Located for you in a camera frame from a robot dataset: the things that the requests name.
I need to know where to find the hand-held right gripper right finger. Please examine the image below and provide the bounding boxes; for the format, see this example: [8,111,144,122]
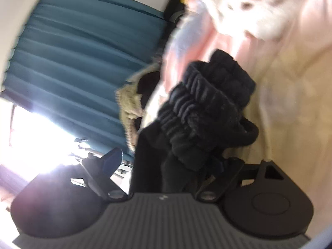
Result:
[194,157,285,203]

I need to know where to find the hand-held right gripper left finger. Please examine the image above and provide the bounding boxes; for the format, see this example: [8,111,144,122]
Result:
[70,147,128,203]

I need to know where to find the black garment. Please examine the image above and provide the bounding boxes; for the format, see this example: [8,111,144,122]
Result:
[129,49,260,195]

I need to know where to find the beige fleece jacket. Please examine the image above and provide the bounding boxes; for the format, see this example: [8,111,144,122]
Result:
[115,62,167,154]

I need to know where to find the window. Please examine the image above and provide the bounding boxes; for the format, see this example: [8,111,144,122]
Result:
[0,98,92,187]

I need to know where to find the pink bed sheet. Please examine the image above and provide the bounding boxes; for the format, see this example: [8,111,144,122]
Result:
[140,0,332,240]

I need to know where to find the teal curtain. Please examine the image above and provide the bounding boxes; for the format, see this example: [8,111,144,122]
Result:
[1,0,168,162]

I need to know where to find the white fluffy blanket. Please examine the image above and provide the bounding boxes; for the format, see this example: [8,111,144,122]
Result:
[204,0,315,41]

